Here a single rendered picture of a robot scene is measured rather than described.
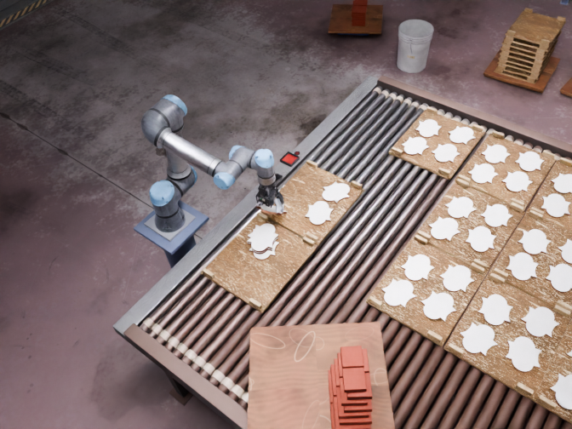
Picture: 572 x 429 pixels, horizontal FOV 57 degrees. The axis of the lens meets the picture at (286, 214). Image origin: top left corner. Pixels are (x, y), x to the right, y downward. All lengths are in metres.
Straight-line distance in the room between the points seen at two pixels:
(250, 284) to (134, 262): 1.54
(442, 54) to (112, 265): 3.44
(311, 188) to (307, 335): 0.86
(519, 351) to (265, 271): 1.07
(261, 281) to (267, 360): 0.43
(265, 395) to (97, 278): 2.03
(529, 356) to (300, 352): 0.87
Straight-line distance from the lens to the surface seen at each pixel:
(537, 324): 2.33
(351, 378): 1.69
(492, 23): 5.79
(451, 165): 2.80
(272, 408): 1.95
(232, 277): 2.34
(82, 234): 4.01
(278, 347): 2.04
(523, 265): 2.47
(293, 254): 2.38
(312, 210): 2.51
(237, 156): 2.16
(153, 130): 2.21
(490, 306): 2.32
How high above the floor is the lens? 2.88
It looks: 50 degrees down
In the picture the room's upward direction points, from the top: 6 degrees counter-clockwise
